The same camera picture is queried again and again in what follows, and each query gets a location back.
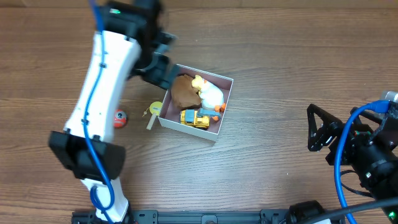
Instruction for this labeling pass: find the white duck plush toy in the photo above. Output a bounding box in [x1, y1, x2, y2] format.
[192, 75, 226, 113]

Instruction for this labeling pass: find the yellow toy truck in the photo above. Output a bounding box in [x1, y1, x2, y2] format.
[180, 108, 221, 130]

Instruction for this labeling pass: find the brown plush toy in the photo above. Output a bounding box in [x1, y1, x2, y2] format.
[171, 74, 201, 110]

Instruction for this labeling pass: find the wooden pellet drum toy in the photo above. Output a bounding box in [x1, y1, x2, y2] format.
[142, 101, 162, 130]

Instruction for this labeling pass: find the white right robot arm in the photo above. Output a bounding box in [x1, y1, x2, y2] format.
[283, 91, 397, 223]

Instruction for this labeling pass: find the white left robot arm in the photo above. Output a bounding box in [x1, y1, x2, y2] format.
[49, 0, 177, 223]

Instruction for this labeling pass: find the black thick cable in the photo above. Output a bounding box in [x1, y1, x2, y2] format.
[303, 197, 398, 224]

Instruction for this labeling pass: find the white cardboard box pink inside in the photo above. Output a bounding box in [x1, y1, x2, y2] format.
[158, 64, 234, 141]

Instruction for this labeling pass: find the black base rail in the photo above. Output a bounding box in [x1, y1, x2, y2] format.
[71, 209, 346, 224]

